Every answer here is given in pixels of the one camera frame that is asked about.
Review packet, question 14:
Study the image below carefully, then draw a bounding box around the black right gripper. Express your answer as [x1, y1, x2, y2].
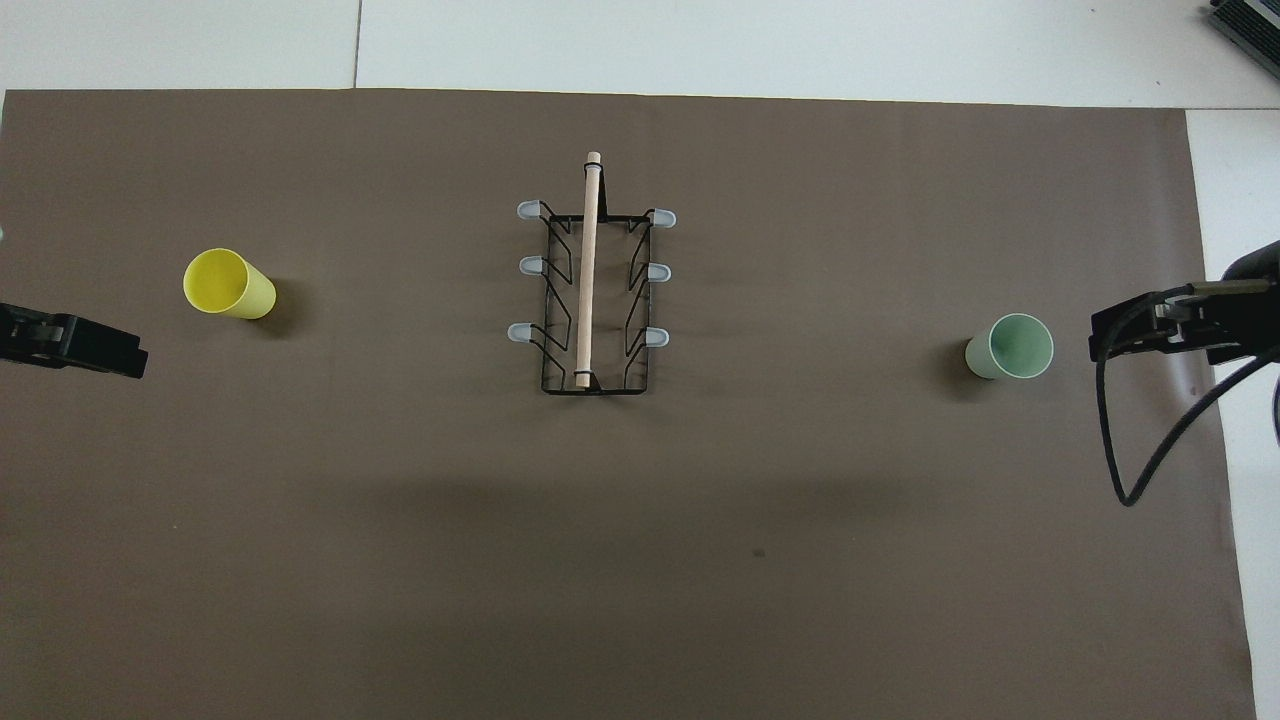
[1090, 280, 1280, 366]

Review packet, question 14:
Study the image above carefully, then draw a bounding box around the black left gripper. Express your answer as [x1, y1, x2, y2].
[0, 303, 149, 379]

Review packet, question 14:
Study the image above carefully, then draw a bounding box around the pale green plastic cup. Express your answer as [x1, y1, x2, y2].
[964, 313, 1055, 382]

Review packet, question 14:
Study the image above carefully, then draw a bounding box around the yellow plastic cup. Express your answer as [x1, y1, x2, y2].
[183, 248, 277, 321]

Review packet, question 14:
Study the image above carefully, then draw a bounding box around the grey ridged device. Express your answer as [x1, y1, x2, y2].
[1205, 0, 1280, 79]

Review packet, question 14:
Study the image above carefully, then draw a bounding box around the brown table mat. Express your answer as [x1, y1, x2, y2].
[0, 88, 1259, 720]

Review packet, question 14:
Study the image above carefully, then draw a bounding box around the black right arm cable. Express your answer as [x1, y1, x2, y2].
[1096, 285, 1280, 508]

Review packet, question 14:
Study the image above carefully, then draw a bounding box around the black wire cup rack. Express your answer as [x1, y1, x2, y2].
[507, 151, 678, 397]

